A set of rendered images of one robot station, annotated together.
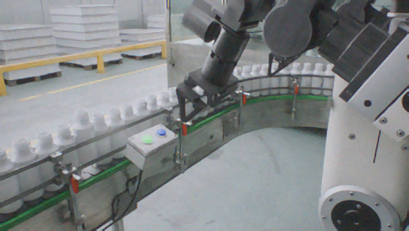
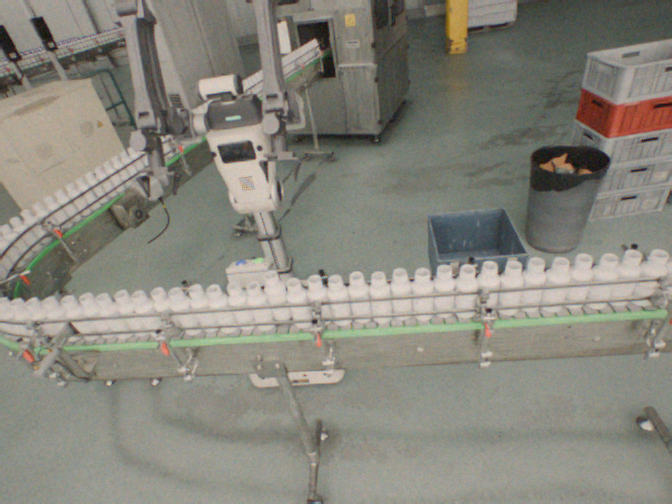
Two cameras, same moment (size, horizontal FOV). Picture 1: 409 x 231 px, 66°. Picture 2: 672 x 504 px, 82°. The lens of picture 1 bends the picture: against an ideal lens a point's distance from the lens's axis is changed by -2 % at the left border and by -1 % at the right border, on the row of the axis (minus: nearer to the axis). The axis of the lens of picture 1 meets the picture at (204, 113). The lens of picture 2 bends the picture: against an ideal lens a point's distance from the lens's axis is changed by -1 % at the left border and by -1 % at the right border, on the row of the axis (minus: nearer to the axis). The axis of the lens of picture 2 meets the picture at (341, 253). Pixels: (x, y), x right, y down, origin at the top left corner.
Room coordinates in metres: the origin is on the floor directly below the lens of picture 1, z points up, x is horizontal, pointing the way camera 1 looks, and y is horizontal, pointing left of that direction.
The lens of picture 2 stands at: (1.07, 1.21, 1.88)
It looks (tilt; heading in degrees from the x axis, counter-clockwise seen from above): 38 degrees down; 244
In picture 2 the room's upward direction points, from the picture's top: 10 degrees counter-clockwise
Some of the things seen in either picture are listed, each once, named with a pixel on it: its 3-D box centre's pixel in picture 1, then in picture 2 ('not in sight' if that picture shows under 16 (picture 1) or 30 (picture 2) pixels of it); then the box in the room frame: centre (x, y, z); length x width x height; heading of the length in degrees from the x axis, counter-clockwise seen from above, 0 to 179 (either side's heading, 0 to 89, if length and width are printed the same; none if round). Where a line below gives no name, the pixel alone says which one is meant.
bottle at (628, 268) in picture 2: not in sight; (623, 277); (0.09, 0.90, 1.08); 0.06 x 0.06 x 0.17
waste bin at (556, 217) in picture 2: not in sight; (559, 201); (-1.26, -0.04, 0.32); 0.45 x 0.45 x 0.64
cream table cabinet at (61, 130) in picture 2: not in sight; (59, 152); (1.66, -3.93, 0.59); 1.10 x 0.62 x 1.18; 37
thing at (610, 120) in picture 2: not in sight; (638, 104); (-1.95, -0.04, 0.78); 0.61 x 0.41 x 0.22; 151
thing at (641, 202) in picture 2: not in sight; (610, 191); (-1.94, -0.03, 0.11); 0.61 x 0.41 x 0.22; 150
